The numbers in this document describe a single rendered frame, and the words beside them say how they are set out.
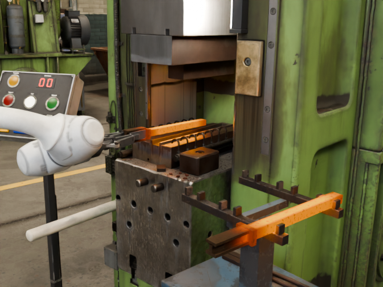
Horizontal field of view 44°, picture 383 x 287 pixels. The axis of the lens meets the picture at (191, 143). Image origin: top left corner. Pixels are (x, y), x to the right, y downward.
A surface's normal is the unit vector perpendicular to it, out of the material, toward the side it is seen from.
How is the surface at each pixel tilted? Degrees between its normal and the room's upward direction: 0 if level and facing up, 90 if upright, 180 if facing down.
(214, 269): 0
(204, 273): 0
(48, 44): 79
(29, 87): 60
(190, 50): 90
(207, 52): 90
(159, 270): 90
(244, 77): 90
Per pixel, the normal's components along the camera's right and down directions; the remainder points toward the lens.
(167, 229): -0.66, 0.18
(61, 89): -0.24, -0.27
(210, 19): 0.75, 0.18
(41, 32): 0.56, 0.03
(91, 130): 0.78, -0.22
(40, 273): 0.01, -0.97
